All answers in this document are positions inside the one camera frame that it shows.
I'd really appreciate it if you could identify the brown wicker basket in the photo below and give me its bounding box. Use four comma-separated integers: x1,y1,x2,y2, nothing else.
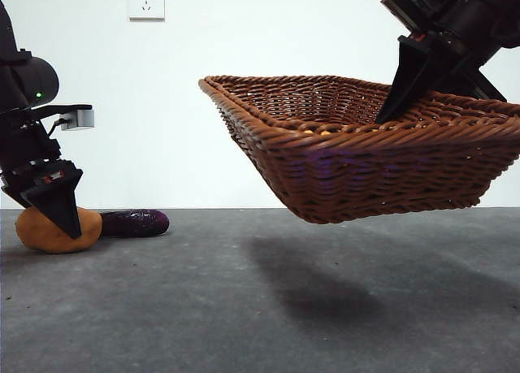
197,74,520,225

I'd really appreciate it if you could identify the pale grey camera box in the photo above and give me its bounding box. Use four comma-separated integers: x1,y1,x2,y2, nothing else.
380,0,431,32
59,108,96,131

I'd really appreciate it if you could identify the black camera cable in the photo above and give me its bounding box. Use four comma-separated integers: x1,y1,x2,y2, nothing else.
48,118,68,141

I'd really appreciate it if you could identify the white wall socket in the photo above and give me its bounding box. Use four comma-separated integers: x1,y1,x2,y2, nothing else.
128,0,167,23

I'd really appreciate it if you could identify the brown potato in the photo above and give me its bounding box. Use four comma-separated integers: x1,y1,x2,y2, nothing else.
15,206,103,255

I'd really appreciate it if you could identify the purple eggplant with green stem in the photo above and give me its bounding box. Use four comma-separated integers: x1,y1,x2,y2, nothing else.
99,208,170,239

